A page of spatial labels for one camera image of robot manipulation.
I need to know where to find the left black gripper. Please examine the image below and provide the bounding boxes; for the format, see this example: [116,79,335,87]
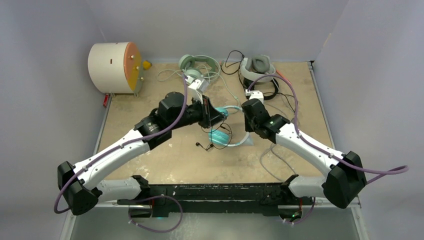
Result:
[169,94,225,130]

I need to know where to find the teal cat-ear headphones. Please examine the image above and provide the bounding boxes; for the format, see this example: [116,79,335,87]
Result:
[208,105,254,147]

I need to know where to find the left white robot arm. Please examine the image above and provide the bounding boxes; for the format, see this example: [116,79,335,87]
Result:
[56,92,227,216]

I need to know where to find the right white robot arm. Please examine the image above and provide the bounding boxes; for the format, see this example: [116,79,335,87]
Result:
[241,98,367,209]

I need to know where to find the black headphones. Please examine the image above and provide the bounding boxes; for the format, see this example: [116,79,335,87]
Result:
[219,49,295,112]

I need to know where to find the white grey headphones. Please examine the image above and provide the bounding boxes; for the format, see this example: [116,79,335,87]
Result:
[240,54,276,81]

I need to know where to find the mint green headphones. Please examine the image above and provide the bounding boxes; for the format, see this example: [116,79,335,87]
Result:
[156,54,243,115]

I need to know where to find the orange pencil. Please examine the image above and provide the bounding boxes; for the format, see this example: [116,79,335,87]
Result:
[275,69,292,85]

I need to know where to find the yellow small object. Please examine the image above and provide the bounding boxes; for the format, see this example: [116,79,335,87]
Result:
[142,60,153,70]

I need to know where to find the red clamp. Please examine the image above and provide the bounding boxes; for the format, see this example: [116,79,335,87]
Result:
[102,93,110,108]

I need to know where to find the white cylinder drum orange lid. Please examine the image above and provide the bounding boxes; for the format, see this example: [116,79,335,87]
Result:
[87,42,143,95]

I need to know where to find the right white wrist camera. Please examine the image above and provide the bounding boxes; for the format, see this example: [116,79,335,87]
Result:
[245,89,265,104]

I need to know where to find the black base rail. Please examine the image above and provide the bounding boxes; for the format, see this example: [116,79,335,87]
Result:
[117,175,313,219]

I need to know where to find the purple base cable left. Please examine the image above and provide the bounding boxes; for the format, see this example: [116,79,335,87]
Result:
[128,194,184,234]

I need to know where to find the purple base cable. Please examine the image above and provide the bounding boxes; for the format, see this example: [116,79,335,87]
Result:
[128,194,184,234]
[283,199,316,226]

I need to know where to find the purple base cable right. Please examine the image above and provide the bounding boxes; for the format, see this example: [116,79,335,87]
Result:
[283,199,316,226]

